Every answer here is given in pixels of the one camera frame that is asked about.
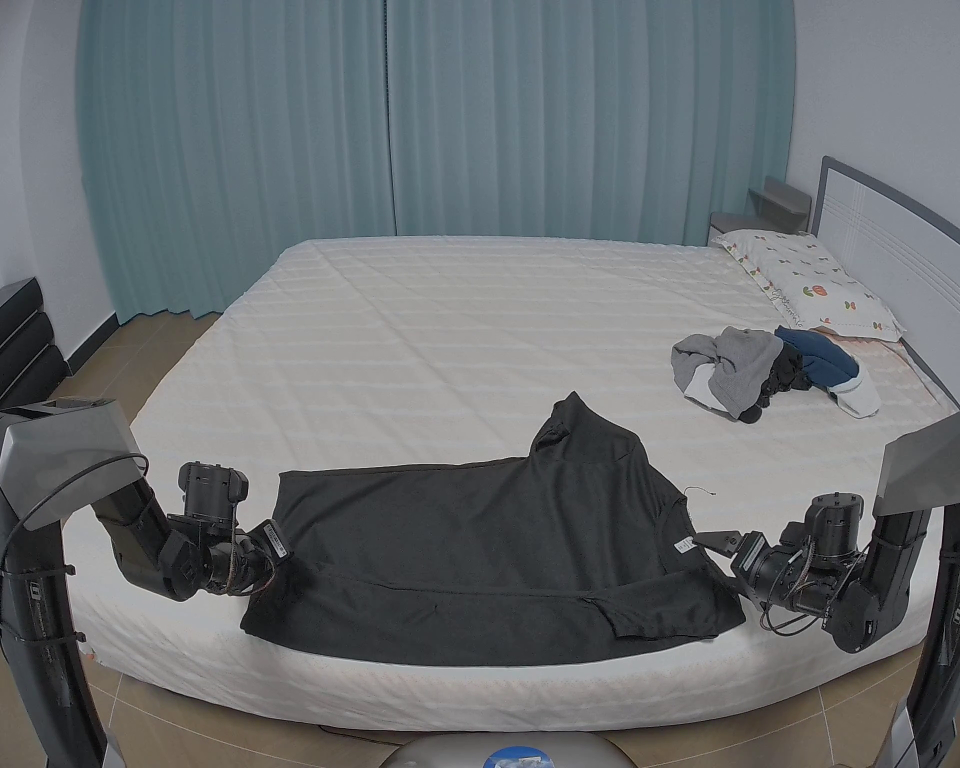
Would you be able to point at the black chest of drawers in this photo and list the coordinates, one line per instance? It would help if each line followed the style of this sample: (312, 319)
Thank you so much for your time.
(26, 352)

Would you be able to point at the black T-shirt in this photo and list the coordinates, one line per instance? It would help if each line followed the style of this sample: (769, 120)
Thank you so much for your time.
(480, 555)

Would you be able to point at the blue-green curtain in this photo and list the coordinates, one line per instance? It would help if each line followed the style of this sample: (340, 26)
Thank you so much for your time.
(225, 150)
(585, 112)

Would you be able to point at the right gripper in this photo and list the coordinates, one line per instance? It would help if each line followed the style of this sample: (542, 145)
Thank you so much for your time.
(754, 562)

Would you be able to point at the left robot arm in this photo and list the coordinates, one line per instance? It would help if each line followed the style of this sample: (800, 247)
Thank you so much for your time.
(142, 540)

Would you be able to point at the bed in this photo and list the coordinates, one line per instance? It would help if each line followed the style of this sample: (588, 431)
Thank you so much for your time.
(487, 337)

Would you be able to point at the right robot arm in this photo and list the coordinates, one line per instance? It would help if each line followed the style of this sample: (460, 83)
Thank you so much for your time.
(892, 555)

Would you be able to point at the grey bedside table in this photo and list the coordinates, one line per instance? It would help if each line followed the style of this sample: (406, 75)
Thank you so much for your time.
(780, 196)

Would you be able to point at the white printed pillow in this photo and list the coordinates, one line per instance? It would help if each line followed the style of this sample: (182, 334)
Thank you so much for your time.
(817, 281)

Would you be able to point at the pile of clothes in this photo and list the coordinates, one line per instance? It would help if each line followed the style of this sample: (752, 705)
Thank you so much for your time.
(739, 371)

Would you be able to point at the dark loose thread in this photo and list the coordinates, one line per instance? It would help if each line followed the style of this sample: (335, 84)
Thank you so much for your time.
(701, 491)

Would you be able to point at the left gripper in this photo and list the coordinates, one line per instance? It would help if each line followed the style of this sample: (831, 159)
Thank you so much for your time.
(268, 547)

